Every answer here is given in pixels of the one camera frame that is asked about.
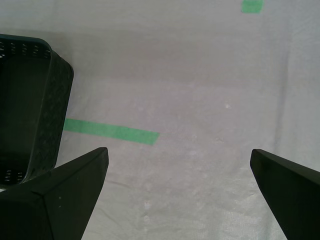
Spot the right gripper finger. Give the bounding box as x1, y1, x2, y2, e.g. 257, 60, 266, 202
0, 146, 109, 240
250, 148, 320, 240

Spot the black perforated plastic basket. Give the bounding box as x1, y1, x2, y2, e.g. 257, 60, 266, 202
0, 33, 75, 187

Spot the long green tape strip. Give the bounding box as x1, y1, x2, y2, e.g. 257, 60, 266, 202
63, 118, 161, 146

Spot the white table cloth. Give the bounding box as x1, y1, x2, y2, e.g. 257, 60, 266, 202
0, 0, 320, 240

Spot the small green tape marker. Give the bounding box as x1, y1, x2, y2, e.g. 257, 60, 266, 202
241, 0, 265, 15

